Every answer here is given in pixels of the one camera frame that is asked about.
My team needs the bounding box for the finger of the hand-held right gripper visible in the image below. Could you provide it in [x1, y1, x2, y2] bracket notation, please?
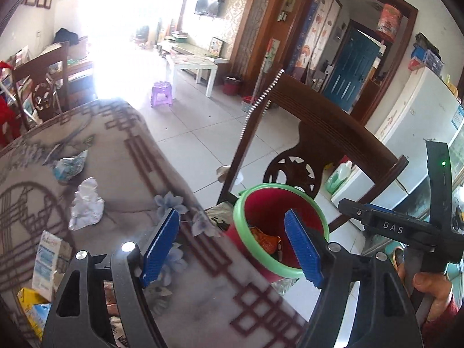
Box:
[338, 197, 437, 254]

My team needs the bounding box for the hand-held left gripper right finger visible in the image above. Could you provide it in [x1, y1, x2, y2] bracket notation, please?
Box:
[284, 208, 425, 348]

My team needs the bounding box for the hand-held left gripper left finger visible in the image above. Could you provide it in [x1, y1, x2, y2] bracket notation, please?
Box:
[41, 208, 181, 348]

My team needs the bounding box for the red bin with green rim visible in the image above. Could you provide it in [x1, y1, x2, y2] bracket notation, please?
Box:
[225, 183, 330, 283]

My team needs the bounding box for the person's right forearm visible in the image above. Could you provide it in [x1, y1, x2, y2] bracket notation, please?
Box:
[422, 295, 464, 343]

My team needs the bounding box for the person's right hand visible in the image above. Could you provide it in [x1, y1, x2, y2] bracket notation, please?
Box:
[413, 272, 454, 322]

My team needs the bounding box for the orange snack wrapper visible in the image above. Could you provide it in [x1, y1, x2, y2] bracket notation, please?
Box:
[248, 226, 281, 254]

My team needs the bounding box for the printed plastic bag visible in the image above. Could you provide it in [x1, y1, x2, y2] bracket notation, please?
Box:
[206, 203, 236, 232]

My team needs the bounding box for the green detergent bottle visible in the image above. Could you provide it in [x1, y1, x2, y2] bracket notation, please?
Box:
[324, 160, 354, 194]

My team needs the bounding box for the white refrigerator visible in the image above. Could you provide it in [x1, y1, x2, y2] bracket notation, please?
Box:
[362, 67, 464, 207]

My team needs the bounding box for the crumpled white paper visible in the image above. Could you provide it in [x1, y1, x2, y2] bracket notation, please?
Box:
[68, 177, 105, 231]

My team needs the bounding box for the white blue carton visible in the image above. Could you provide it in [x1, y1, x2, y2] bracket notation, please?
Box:
[32, 230, 73, 300]

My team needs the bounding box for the crumpled blue white wrapper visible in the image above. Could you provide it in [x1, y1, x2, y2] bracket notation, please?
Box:
[54, 149, 88, 184]

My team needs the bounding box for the blue storage box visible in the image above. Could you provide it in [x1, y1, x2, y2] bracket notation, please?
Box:
[409, 49, 445, 77]

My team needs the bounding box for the dark wooden chair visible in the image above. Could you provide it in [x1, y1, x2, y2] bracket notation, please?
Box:
[217, 69, 409, 233]

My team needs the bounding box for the yellow packet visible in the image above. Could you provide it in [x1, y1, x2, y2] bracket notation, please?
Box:
[17, 287, 53, 338]

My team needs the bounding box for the blue door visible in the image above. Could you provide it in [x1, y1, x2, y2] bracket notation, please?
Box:
[322, 27, 380, 113]

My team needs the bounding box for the purple plastic stool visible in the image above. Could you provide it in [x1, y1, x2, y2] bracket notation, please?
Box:
[150, 81, 174, 108]

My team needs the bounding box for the red round box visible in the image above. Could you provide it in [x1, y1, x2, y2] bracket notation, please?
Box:
[375, 3, 403, 42]

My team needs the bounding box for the dark red waste basket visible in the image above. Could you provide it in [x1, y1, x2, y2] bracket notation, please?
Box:
[222, 76, 243, 97]

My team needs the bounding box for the white coffee table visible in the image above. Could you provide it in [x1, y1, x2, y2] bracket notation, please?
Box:
[165, 54, 218, 97]

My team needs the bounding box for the magazine rack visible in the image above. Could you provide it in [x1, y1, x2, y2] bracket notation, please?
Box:
[0, 45, 42, 127]

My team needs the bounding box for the framed picture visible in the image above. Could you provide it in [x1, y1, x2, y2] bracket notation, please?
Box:
[210, 36, 225, 59]

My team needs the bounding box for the brown wooden chair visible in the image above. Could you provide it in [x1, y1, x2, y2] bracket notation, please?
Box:
[11, 41, 71, 131]

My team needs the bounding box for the dark cloth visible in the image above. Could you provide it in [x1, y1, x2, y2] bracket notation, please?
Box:
[54, 27, 78, 44]

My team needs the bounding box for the white beaded cord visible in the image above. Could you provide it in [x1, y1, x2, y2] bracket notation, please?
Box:
[241, 69, 283, 135]

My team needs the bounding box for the colourful wall poster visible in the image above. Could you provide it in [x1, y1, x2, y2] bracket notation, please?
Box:
[295, 0, 341, 69]

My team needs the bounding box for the wall television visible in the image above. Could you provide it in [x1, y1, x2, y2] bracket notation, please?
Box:
[195, 0, 221, 18]

